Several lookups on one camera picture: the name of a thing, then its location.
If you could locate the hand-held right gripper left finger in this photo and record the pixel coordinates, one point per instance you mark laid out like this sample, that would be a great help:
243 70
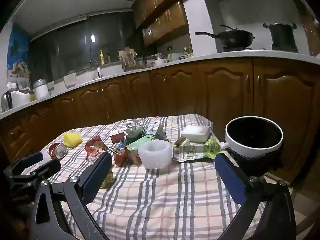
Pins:
97 177

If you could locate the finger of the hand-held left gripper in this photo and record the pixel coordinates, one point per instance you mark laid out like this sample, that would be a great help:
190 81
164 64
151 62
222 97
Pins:
32 158
48 167

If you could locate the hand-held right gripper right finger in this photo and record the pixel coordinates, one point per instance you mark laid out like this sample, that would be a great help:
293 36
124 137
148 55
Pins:
232 180

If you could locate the white bin with black liner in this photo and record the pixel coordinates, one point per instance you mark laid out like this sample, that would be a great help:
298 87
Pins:
252 151

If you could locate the green foil wrapper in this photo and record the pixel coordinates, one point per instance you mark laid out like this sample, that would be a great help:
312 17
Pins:
136 140

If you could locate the olive flat wrapper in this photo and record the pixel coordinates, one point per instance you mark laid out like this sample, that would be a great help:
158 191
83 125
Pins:
108 180

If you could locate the crushed red can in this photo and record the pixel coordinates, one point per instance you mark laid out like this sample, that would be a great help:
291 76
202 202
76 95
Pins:
60 151

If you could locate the red crumpled wrapper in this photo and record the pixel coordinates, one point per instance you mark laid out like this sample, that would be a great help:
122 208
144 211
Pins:
91 152

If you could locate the yellow crumpled ball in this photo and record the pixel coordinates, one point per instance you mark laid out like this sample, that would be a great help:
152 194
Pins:
72 139

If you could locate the green drink carton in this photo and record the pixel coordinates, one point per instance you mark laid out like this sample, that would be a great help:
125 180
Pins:
133 152

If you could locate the red and white box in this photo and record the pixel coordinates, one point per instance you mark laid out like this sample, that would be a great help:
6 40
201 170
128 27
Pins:
117 138

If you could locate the white bubble wrap roll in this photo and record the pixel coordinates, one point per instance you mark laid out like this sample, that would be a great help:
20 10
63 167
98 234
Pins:
150 162

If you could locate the flattened milk carton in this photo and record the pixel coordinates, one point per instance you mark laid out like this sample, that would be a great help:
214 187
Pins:
183 152

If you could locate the white sponge block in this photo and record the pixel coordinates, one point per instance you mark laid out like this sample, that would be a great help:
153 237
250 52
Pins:
196 133

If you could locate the white electric kettle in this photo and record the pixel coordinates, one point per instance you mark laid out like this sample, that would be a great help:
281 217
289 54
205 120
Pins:
20 98

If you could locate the steel kettle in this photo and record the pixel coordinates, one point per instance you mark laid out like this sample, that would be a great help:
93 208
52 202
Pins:
5 102

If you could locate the white canister with metal lid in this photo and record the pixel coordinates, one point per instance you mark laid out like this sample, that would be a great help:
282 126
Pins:
41 91

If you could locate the plaid tablecloth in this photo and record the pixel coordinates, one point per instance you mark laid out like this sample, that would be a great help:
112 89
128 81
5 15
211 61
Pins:
162 205

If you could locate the dark silver wrapper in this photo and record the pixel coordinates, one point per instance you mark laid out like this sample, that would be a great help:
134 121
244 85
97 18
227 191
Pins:
161 133

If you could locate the brown lower cabinets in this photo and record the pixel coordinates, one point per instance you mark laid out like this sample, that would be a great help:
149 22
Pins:
200 92

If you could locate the brown cabinets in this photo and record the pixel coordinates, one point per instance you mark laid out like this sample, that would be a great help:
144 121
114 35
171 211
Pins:
200 92
172 17

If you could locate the sink faucet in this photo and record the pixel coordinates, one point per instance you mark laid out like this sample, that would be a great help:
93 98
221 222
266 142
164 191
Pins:
98 71

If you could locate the yellow bottle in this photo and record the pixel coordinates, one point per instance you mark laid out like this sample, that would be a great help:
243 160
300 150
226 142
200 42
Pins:
102 58

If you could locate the dark window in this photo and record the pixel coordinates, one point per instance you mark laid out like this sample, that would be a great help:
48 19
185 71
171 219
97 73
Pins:
75 45

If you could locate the utensil rack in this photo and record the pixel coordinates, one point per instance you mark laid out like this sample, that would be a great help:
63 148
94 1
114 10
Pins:
130 60

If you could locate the white kitchen countertop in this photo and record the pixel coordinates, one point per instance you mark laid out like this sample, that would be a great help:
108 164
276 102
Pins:
225 55

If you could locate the gas stove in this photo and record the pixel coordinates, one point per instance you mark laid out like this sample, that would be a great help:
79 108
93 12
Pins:
236 49

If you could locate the white pot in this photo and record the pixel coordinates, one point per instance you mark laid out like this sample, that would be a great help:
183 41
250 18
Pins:
160 61

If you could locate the black wok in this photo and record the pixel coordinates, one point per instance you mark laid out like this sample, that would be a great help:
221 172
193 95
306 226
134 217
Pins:
235 38

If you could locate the dark stock pot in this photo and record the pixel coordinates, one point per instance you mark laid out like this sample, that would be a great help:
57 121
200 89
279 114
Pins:
282 37

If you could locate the brown upper cabinets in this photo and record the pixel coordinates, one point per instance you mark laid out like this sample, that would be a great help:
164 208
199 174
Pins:
172 17

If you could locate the wall poster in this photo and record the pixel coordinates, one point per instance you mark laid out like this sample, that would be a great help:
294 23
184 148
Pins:
17 55

